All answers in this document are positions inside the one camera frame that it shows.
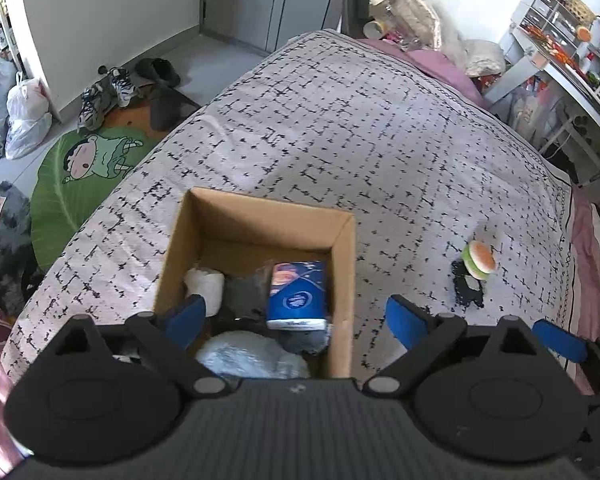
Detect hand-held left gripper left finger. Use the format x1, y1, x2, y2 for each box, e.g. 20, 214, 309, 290
45, 294, 241, 400

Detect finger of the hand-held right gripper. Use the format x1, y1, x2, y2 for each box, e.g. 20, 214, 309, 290
532, 319, 590, 364

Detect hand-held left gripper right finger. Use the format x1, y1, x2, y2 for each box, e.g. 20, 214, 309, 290
362, 294, 556, 398

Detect dark grey cloth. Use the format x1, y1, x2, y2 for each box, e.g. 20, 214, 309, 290
215, 265, 332, 357

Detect brown cardboard box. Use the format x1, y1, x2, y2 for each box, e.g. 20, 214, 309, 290
152, 186, 357, 379

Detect burger plush toy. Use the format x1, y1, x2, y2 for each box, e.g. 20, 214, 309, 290
462, 241, 497, 281

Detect blue tissue pack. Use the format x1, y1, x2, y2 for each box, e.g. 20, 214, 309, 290
266, 261, 330, 331

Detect green cartoon rug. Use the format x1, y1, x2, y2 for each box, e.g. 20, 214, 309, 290
31, 126, 162, 272

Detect white black patterned bedspread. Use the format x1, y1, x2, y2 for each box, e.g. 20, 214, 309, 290
0, 29, 576, 386

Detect grey sneaker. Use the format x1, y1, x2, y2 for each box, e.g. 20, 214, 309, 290
77, 84, 117, 130
100, 66, 140, 109

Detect snack bags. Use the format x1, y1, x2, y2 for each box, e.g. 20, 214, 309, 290
504, 74, 562, 142

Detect white desk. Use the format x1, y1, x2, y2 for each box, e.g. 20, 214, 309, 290
484, 25, 600, 188

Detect dark slipper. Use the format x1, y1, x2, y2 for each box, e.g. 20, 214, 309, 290
134, 58, 182, 89

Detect white plastic bag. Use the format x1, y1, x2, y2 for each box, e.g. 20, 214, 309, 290
4, 78, 53, 161

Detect white pillow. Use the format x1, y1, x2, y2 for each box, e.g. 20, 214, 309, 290
439, 24, 507, 79

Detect clear plastic bag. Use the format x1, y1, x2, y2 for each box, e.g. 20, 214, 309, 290
392, 0, 443, 52

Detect clear plastic jar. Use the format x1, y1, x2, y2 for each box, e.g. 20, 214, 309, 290
369, 0, 397, 27

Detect clear drawer organizer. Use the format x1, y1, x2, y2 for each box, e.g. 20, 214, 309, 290
509, 0, 597, 63

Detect grey door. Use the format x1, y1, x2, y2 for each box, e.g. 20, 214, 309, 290
200, 0, 351, 56

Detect wicker basket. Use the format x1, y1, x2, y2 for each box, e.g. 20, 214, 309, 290
565, 0, 595, 24

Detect white storage rack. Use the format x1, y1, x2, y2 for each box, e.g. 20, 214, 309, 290
0, 0, 22, 63

